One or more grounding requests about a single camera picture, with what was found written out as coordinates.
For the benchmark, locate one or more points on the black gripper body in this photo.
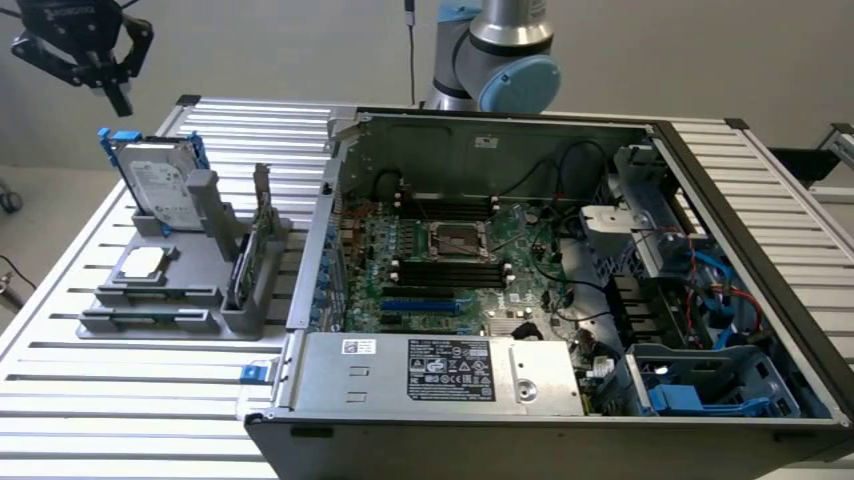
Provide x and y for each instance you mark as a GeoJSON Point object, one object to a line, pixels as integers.
{"type": "Point", "coordinates": [70, 20]}

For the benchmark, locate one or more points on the hard disk in blue carrier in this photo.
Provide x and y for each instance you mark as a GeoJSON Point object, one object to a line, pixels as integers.
{"type": "Point", "coordinates": [157, 185]}

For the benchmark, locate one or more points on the blue disk bay latch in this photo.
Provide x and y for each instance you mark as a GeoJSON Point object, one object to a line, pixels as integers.
{"type": "Point", "coordinates": [674, 400]}

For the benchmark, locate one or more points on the grey metal disk bay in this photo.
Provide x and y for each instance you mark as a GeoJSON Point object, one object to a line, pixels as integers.
{"type": "Point", "coordinates": [734, 375]}

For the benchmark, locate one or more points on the green graphics card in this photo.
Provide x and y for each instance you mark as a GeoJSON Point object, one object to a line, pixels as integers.
{"type": "Point", "coordinates": [265, 220]}

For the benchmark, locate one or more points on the silver CPU chip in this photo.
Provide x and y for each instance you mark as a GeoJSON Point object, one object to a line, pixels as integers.
{"type": "Point", "coordinates": [142, 262]}

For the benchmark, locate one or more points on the grey parts rack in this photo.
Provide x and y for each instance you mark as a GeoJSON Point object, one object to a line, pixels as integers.
{"type": "Point", "coordinates": [194, 260]}

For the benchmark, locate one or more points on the green RAM stick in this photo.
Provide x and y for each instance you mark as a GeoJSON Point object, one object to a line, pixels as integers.
{"type": "Point", "coordinates": [242, 275]}

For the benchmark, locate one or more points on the black RAM slot bank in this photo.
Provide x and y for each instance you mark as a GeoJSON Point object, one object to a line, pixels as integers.
{"type": "Point", "coordinates": [450, 205]}
{"type": "Point", "coordinates": [450, 274]}

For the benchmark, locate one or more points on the black expansion slot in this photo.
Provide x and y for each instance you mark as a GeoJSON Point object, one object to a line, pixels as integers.
{"type": "Point", "coordinates": [421, 292]}

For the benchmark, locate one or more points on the blue expansion slot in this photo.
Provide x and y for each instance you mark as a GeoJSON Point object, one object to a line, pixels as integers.
{"type": "Point", "coordinates": [419, 304]}

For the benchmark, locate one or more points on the blue case latch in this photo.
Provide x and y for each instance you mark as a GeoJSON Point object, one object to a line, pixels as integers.
{"type": "Point", "coordinates": [254, 375]}

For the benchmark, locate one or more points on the green motherboard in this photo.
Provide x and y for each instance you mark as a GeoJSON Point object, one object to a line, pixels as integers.
{"type": "Point", "coordinates": [534, 260]}

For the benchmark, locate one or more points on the silver power supply unit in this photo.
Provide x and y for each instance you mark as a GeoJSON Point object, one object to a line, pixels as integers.
{"type": "Point", "coordinates": [374, 395]}

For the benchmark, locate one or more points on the silver chipset heatsink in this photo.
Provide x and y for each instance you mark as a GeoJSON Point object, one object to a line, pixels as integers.
{"type": "Point", "coordinates": [510, 328]}

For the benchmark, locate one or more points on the silver metal drive cage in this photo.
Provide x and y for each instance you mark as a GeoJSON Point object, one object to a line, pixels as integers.
{"type": "Point", "coordinates": [657, 210]}

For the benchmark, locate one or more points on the black plastic drive cage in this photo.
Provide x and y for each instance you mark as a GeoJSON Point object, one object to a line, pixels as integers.
{"type": "Point", "coordinates": [650, 310]}

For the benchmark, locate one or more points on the open black PC case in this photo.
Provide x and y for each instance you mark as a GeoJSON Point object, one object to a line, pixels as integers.
{"type": "Point", "coordinates": [601, 450]}

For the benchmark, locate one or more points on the CPU socket metal frame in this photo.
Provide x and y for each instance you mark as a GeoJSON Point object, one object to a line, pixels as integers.
{"type": "Point", "coordinates": [461, 242]}

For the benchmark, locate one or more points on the light grey plastic bracket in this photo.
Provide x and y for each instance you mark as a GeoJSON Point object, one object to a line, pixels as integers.
{"type": "Point", "coordinates": [604, 225]}

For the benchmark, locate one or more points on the black bracket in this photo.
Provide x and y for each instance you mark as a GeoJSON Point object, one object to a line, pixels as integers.
{"type": "Point", "coordinates": [797, 167]}

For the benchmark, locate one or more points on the aluminium profile rail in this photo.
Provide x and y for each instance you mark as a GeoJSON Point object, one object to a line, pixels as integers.
{"type": "Point", "coordinates": [837, 150]}

